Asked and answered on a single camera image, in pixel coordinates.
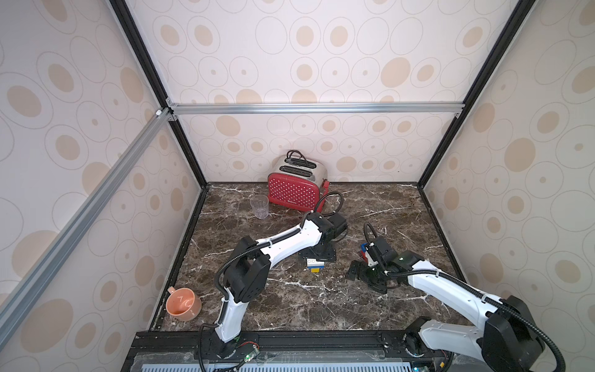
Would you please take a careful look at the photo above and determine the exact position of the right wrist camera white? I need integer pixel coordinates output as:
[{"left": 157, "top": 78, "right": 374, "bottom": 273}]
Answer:
[{"left": 363, "top": 247, "right": 378, "bottom": 268}]

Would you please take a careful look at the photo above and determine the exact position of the diagonal aluminium rail left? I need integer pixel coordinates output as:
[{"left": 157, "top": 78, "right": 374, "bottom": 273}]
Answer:
[{"left": 1, "top": 108, "right": 172, "bottom": 348}]

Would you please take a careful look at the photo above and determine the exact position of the white long lego brick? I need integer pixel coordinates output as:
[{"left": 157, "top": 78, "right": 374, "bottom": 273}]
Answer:
[{"left": 306, "top": 259, "right": 325, "bottom": 268}]

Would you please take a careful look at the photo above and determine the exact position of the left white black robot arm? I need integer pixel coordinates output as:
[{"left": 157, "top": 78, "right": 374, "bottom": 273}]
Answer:
[{"left": 214, "top": 192, "right": 348, "bottom": 344}]

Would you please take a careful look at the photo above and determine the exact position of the clear plastic cup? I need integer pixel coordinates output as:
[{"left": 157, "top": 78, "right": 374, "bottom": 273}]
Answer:
[{"left": 250, "top": 195, "right": 269, "bottom": 219}]

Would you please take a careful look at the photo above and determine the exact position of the red polka dot toaster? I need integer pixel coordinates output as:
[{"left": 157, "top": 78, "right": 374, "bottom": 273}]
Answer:
[{"left": 267, "top": 150, "right": 330, "bottom": 212}]

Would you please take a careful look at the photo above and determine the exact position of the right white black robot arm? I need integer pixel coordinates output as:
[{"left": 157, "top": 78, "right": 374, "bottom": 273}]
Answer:
[{"left": 347, "top": 223, "right": 566, "bottom": 371}]

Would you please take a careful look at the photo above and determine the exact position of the horizontal aluminium rail back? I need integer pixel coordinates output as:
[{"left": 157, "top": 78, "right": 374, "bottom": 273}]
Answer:
[{"left": 170, "top": 102, "right": 465, "bottom": 116}]

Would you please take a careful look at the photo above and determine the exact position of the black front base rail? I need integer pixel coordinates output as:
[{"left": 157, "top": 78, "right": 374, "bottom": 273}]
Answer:
[{"left": 122, "top": 330, "right": 459, "bottom": 371}]

